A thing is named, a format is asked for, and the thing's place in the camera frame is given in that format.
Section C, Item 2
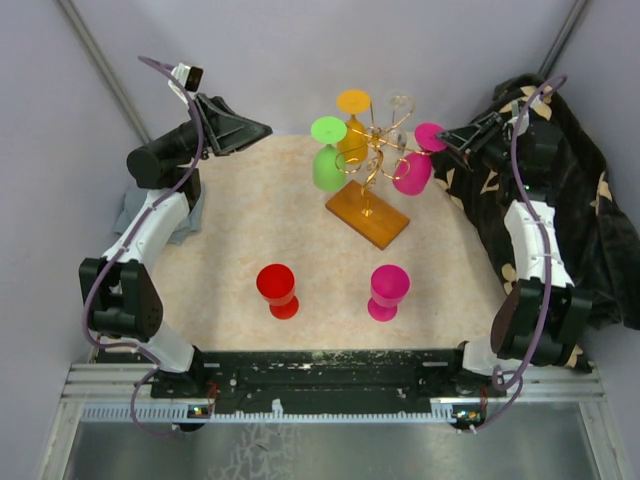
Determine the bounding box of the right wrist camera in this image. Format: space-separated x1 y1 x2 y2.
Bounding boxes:
508 96 540 129

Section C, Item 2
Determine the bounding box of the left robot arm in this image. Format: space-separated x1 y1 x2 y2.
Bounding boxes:
79 94 273 397

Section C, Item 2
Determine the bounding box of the magenta wine glass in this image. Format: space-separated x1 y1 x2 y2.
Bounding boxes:
393 122 446 196
367 264 411 322

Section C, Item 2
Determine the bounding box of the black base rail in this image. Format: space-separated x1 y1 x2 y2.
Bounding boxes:
151 349 500 416

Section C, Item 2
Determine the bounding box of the clear wine glass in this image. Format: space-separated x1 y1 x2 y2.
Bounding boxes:
385 89 415 155

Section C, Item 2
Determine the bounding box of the gold wire wine glass rack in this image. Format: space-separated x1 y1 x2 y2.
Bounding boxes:
326 101 419 250

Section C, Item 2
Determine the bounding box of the black floral blanket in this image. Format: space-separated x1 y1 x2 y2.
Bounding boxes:
432 75 639 345

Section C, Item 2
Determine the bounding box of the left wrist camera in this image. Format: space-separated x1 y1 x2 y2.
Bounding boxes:
168 63 204 104

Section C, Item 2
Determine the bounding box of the red plastic wine glass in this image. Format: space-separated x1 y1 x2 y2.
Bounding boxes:
256 264 299 320

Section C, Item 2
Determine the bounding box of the grey cloth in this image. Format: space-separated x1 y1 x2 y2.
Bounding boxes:
111 186 206 245

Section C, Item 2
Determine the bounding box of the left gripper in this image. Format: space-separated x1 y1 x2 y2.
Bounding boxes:
160 92 273 165

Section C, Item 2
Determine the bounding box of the green plastic wine glass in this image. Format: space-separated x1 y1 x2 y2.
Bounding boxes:
310 116 347 193

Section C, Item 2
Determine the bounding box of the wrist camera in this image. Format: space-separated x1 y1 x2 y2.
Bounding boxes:
508 96 540 129
168 63 204 104

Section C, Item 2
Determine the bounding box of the magenta wine glass front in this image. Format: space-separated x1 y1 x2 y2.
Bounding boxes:
367 264 411 322

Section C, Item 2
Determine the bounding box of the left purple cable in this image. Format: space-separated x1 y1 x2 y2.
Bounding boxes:
82 55 206 436

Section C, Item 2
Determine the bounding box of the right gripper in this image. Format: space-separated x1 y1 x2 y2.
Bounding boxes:
435 113 520 176

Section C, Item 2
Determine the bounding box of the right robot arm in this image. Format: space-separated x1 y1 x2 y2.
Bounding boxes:
436 112 592 396

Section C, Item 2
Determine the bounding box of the orange plastic wine glass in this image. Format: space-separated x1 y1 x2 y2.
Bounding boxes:
336 89 371 165

